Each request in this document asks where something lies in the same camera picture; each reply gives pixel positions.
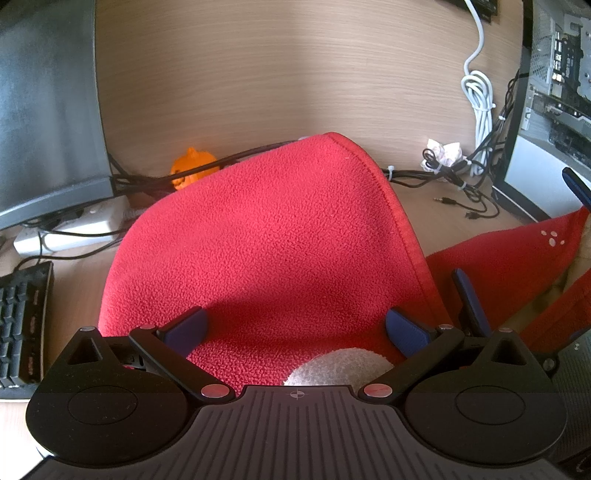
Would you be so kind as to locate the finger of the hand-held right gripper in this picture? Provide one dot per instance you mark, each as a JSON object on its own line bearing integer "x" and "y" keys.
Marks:
{"x": 579, "y": 189}
{"x": 471, "y": 302}

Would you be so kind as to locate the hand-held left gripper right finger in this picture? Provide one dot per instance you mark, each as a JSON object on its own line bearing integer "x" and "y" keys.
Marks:
{"x": 408, "y": 332}

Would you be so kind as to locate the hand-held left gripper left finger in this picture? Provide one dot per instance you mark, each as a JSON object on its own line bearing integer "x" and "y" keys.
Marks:
{"x": 187, "y": 328}

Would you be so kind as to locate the red fleece garment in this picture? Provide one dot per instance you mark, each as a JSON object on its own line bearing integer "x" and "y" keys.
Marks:
{"x": 286, "y": 240}

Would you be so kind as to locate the open computer case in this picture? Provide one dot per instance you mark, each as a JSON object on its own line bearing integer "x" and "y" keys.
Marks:
{"x": 554, "y": 92}

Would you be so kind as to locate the crumpled white tissue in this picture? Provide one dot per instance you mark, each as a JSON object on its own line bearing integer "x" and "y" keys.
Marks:
{"x": 445, "y": 151}

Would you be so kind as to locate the white power strip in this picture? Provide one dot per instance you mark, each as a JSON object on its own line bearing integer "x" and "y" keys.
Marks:
{"x": 78, "y": 226}

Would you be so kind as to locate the orange pumpkin toy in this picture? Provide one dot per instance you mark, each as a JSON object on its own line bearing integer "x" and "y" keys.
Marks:
{"x": 191, "y": 167}

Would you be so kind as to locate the black keyboard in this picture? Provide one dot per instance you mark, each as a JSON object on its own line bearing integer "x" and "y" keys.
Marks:
{"x": 21, "y": 332}

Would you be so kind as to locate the black power strip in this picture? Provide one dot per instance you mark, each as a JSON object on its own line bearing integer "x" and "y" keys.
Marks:
{"x": 485, "y": 7}

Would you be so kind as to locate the dark computer monitor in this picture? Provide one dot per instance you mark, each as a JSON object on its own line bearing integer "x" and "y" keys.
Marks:
{"x": 46, "y": 101}

